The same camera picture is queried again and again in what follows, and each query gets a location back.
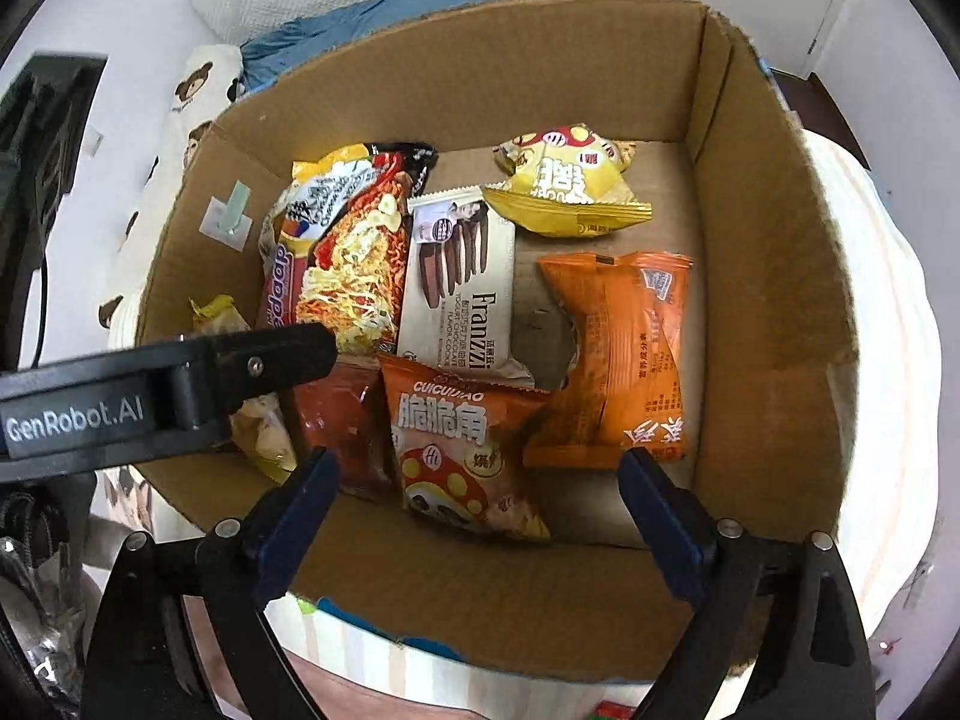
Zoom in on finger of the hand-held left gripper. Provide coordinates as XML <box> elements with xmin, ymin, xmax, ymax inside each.
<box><xmin>172</xmin><ymin>322</ymin><xmax>338</xmax><ymax>428</ymax></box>

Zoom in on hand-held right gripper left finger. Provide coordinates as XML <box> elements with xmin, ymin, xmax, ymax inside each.
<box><xmin>79</xmin><ymin>446</ymin><xmax>342</xmax><ymax>720</ymax></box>

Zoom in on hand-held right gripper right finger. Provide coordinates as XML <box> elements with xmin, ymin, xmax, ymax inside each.
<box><xmin>616</xmin><ymin>446</ymin><xmax>878</xmax><ymax>720</ymax></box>

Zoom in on yellow biscuit bag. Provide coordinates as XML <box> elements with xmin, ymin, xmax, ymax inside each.
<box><xmin>190</xmin><ymin>295</ymin><xmax>301</xmax><ymax>482</ymax></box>

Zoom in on red noodle packet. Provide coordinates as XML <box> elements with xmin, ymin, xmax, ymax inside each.
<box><xmin>255</xmin><ymin>236</ymin><xmax>302</xmax><ymax>331</ymax></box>

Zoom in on brown glossy snack packet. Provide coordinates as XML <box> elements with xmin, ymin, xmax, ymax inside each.
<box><xmin>285</xmin><ymin>360</ymin><xmax>398</xmax><ymax>500</ymax></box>

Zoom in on yellow instant noodle packet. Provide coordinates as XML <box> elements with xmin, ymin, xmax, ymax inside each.
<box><xmin>259</xmin><ymin>141</ymin><xmax>440</xmax><ymax>357</ymax></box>

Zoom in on orange panda snack packet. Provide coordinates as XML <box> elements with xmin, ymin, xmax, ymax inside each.
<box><xmin>379</xmin><ymin>352</ymin><xmax>556</xmax><ymax>542</ymax></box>

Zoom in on plain orange snack packet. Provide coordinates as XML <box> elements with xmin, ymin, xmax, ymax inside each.
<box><xmin>521</xmin><ymin>251</ymin><xmax>695</xmax><ymax>472</ymax></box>

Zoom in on white chocolate cookie packet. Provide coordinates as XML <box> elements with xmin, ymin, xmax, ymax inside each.
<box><xmin>396</xmin><ymin>186</ymin><xmax>537</xmax><ymax>391</ymax></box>

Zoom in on cardboard box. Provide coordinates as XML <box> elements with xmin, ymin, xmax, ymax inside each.
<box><xmin>135</xmin><ymin>0</ymin><xmax>860</xmax><ymax>683</ymax></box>

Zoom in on yellow panda snack packet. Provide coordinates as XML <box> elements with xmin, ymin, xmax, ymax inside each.
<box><xmin>480</xmin><ymin>124</ymin><xmax>653</xmax><ymax>237</ymax></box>

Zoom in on white tape piece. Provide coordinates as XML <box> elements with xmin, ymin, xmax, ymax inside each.
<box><xmin>201</xmin><ymin>180</ymin><xmax>256</xmax><ymax>250</ymax></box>

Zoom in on clear plastic bag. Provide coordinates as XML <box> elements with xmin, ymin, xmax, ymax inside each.
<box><xmin>0</xmin><ymin>532</ymin><xmax>98</xmax><ymax>706</ymax></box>

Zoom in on bear print pillow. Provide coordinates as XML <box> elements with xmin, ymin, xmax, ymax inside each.
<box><xmin>97</xmin><ymin>45</ymin><xmax>248</xmax><ymax>541</ymax></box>

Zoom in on cat print blanket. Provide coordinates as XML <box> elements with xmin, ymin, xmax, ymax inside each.
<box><xmin>176</xmin><ymin>127</ymin><xmax>942</xmax><ymax>720</ymax></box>

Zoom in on blue duvet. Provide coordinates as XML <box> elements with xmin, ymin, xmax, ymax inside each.
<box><xmin>240</xmin><ymin>0</ymin><xmax>647</xmax><ymax>95</ymax></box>

